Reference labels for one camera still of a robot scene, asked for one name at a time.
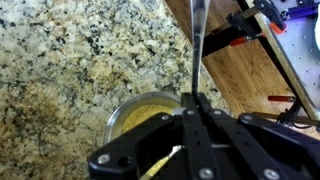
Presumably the silver metal spoon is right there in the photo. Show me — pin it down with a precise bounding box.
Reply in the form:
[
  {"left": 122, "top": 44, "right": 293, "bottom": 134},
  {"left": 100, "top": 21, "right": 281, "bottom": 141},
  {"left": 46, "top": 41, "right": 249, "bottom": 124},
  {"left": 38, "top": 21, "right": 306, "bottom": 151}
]
[{"left": 138, "top": 0, "right": 212, "bottom": 180}]

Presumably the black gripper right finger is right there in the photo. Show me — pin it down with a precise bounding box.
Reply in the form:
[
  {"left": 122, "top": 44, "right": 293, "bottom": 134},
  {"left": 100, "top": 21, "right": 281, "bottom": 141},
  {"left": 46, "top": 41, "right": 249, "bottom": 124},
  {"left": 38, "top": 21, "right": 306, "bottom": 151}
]
[{"left": 196, "top": 93, "right": 320, "bottom": 180}]

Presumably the white perforated robot table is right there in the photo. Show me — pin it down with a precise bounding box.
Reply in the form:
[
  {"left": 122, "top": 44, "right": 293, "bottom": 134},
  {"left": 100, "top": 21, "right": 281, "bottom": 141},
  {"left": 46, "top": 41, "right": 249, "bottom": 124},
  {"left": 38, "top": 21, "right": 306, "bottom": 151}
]
[{"left": 245, "top": 0, "right": 320, "bottom": 122}]

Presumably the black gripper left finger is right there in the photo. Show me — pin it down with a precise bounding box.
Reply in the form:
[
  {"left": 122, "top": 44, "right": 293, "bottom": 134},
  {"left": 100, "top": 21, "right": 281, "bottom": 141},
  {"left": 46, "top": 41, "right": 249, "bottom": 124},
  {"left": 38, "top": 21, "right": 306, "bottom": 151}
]
[{"left": 88, "top": 93, "right": 219, "bottom": 180}]

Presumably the black orange bar clamp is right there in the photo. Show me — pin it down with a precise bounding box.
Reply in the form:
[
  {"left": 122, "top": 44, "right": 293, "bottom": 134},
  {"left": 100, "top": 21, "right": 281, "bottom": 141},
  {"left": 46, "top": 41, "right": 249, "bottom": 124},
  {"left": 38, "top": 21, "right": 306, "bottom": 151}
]
[{"left": 251, "top": 94, "right": 320, "bottom": 130}]

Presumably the silver bowl with yellow powder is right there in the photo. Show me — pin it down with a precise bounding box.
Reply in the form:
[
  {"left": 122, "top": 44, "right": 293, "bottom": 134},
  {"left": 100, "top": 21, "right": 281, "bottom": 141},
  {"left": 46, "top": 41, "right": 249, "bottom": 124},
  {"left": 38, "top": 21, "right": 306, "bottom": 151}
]
[{"left": 103, "top": 91, "right": 184, "bottom": 146}]

